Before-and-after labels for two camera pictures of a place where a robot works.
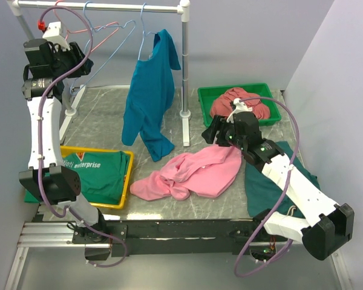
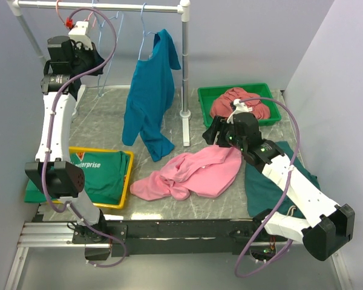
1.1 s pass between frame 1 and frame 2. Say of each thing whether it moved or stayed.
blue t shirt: stayed
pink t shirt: stayed
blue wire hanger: moved
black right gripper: stayed
